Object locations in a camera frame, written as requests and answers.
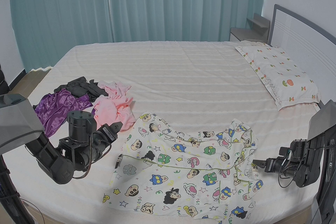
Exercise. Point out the pink garment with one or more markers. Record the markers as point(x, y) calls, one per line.
point(115, 107)

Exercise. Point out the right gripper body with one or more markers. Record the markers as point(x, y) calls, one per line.
point(274, 165)

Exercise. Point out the black chest of drawers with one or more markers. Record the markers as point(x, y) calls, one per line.
point(3, 81)

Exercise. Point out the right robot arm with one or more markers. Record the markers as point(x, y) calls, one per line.
point(321, 123)

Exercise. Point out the bed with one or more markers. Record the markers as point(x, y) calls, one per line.
point(189, 78)

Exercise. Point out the white printed pillow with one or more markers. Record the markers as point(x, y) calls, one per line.
point(280, 73)

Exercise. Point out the purple garment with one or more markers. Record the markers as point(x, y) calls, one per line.
point(57, 107)

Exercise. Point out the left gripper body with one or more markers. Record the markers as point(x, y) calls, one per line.
point(94, 150)

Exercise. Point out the grey bedside table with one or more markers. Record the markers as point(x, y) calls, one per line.
point(246, 32)

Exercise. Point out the black garment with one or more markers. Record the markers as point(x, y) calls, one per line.
point(78, 87)

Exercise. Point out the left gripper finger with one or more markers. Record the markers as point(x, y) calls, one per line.
point(118, 127)

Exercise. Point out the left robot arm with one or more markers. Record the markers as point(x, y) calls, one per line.
point(18, 120)

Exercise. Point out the white printed pyjama top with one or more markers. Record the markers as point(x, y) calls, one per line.
point(183, 173)

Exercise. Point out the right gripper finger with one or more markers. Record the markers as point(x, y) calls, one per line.
point(260, 164)

